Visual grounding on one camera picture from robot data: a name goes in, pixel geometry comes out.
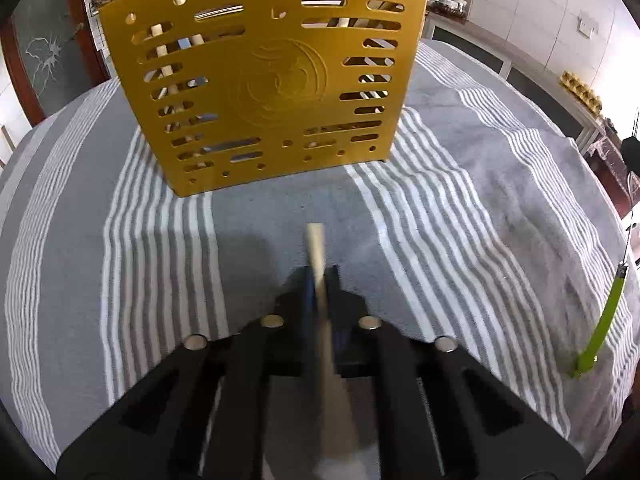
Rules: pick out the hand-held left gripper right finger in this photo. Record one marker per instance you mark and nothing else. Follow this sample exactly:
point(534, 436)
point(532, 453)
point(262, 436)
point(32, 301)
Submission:
point(342, 347)

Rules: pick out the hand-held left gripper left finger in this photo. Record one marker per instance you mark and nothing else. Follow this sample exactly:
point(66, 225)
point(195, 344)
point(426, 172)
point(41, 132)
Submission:
point(309, 292)

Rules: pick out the yellow perforated cutlery holder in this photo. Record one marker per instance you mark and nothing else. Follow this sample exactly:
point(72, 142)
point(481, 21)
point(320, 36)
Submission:
point(280, 85)

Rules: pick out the grey striped tablecloth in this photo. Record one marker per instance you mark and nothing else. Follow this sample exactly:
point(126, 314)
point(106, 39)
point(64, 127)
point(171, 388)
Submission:
point(450, 210)

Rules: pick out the kitchen counter cabinet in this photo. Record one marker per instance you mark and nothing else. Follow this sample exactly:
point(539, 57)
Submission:
point(550, 105)

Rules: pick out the stack of steel bowls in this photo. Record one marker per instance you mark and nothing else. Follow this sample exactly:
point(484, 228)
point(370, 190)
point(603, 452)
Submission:
point(447, 4)

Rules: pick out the yellow moulded tray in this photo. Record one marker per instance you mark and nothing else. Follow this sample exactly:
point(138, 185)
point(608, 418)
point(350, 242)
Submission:
point(582, 91)

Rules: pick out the black stand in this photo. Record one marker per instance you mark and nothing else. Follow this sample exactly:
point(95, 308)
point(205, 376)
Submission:
point(631, 147)

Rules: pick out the dark wooden glass door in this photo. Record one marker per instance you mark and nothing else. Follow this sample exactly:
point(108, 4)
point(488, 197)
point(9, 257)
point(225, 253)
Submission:
point(45, 20)

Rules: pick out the white wall socket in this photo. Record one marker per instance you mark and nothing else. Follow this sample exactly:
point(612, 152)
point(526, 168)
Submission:
point(588, 26)

